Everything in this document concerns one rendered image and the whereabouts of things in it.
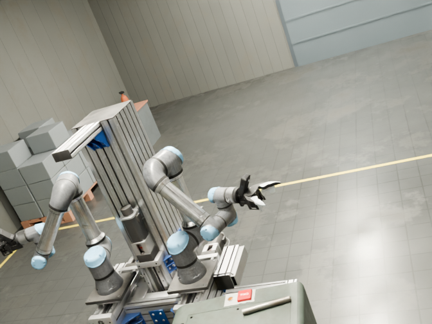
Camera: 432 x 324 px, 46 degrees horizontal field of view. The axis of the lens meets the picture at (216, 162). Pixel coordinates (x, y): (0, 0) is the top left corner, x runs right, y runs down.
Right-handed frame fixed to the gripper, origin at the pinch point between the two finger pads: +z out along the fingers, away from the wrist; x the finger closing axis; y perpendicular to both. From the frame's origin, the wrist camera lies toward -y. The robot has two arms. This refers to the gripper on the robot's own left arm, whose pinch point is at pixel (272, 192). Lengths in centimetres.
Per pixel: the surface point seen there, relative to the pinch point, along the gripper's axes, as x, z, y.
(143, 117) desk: -376, -516, 162
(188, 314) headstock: 50, -28, 26
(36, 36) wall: -374, -657, -16
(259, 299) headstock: 34.6, -1.1, 28.1
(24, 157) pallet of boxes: -165, -518, 86
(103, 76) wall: -496, -712, 124
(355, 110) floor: -427, -177, 218
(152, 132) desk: -380, -519, 195
